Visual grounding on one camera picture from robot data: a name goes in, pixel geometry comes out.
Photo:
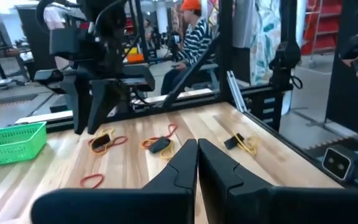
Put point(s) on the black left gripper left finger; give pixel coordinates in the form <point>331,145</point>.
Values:
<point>166,200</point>

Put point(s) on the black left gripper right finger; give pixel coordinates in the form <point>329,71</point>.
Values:
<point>228,200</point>

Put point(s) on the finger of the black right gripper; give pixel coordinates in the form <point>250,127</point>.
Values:
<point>79,105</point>
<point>104,99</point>

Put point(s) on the wide black rubber band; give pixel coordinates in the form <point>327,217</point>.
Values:
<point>100,141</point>
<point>232,141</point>
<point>159,145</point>

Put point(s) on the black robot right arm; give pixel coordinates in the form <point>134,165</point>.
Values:
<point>104,18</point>

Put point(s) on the orange box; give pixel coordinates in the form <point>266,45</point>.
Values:
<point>135,58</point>

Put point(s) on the person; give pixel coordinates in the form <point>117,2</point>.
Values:
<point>194,40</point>
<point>148,31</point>

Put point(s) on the grey bench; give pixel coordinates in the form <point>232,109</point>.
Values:
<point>210,73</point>

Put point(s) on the tall black cabinet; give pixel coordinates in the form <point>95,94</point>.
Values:
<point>36,46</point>

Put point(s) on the green plastic basket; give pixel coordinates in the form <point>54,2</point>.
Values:
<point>11,152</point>

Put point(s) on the silver metal strut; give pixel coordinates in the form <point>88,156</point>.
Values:
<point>236,91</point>

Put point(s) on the black panel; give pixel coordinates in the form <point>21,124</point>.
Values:
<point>346,102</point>

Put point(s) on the red shelving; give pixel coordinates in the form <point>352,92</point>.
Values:
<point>322,28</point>

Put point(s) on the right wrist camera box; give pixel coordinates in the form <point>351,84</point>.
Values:
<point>64,42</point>

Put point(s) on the grey table-level camera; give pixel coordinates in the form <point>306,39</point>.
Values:
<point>337,163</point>

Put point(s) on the patterned wall hanging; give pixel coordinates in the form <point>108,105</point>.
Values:
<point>266,40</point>

